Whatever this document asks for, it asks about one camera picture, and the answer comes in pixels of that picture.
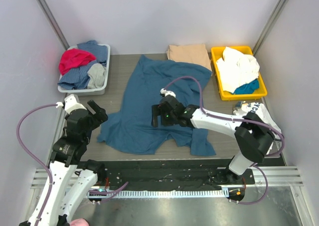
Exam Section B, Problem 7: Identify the dark blue t-shirt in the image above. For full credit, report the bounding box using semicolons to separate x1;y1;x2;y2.
97;55;216;156

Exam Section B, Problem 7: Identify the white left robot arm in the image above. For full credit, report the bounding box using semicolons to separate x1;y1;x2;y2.
16;95;108;226

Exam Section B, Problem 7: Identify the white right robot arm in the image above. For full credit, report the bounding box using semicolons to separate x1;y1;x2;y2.
152;95;275;184

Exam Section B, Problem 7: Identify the grey plastic bin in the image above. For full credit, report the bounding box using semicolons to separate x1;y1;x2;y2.
57;43;111;96

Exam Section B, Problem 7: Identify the blue checked shirt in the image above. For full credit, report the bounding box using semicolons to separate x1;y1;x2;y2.
57;40;108;90

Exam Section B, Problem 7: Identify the grey garment in bin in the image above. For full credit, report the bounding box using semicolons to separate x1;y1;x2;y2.
87;63;106;89

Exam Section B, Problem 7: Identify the pink red garment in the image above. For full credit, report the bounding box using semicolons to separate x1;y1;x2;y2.
58;49;97;75

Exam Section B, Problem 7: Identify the folded beige t-shirt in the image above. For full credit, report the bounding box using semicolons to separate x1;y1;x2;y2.
166;44;212;72

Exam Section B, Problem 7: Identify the yellow plastic tray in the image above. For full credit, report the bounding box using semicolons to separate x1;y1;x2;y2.
211;46;267;101

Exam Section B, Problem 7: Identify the white printed t-shirt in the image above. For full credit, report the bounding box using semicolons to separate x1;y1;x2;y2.
233;101;282;133

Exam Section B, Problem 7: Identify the white t-shirt in tray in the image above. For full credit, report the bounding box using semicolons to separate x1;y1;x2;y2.
216;47;260;94

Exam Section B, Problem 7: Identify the teal garment in tray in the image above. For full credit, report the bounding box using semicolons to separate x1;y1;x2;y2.
233;79;260;95

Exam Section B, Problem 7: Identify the pink object at bottom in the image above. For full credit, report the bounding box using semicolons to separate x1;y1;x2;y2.
70;219;89;226

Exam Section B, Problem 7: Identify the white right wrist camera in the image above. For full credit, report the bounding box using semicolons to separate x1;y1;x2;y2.
160;88;176;98

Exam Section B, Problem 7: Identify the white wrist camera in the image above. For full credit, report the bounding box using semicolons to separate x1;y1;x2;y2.
160;88;176;98
55;94;86;114

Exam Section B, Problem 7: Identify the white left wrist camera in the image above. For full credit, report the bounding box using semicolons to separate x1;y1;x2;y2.
55;94;86;114

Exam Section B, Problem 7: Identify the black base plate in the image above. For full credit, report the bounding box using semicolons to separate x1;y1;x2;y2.
97;159;255;191

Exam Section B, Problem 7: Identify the slotted cable duct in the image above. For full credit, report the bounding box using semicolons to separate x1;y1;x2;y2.
87;189;229;199

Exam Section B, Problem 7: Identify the aluminium rail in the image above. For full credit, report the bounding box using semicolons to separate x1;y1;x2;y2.
251;166;304;187

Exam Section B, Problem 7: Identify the left aluminium frame post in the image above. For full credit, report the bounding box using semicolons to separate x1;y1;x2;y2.
36;0;70;49

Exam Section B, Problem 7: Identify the aluminium frame post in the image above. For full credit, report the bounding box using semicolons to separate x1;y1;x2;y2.
36;0;70;49
252;0;289;55

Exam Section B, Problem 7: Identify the right aluminium frame post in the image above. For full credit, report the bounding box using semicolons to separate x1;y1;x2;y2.
252;0;289;55

